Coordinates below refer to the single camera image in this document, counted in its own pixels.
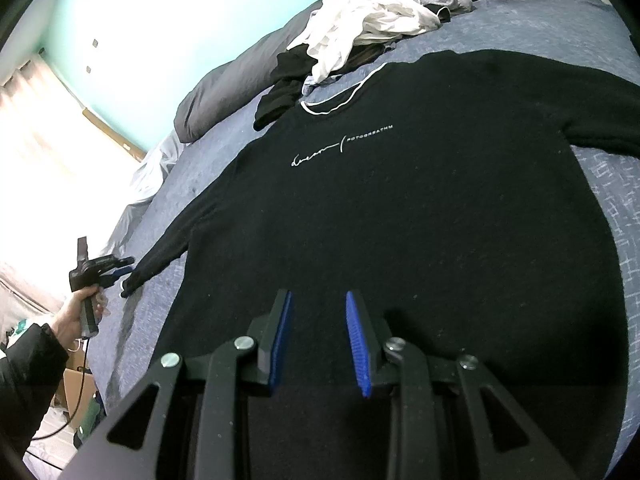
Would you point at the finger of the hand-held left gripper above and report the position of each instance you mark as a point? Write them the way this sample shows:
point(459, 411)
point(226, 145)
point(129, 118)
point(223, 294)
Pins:
point(117, 262)
point(117, 273)

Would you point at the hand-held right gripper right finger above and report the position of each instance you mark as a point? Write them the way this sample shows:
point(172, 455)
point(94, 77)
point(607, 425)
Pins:
point(357, 345)

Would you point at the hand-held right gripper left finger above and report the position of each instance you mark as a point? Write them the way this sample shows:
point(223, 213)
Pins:
point(282, 342)

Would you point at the black sweater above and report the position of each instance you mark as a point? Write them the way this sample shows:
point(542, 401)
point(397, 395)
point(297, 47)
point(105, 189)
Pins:
point(400, 210)

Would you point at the person's left forearm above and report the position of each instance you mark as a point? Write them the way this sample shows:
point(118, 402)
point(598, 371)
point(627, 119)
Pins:
point(30, 385)

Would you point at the person's left hand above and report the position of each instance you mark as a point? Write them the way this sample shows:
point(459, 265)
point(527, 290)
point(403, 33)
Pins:
point(67, 316)

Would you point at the white and green bag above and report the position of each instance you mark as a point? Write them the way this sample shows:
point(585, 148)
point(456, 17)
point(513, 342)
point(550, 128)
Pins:
point(15, 331)

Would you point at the light grey-blue sheet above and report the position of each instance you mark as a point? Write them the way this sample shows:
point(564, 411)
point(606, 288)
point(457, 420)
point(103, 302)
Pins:
point(150, 170)

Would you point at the cardboard box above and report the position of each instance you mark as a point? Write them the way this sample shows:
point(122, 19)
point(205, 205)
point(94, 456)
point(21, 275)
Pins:
point(75, 390)

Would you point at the pink curtain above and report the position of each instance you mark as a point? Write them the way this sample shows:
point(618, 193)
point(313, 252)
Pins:
point(50, 160)

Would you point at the wooden window trim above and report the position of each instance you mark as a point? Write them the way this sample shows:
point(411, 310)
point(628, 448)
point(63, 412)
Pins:
point(115, 135)

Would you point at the black pants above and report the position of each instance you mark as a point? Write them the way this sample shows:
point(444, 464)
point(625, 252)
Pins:
point(280, 95)

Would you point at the light blue striped garment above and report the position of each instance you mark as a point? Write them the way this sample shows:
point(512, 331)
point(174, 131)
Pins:
point(312, 85)

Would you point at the white garment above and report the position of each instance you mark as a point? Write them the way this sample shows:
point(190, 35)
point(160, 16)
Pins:
point(360, 15)

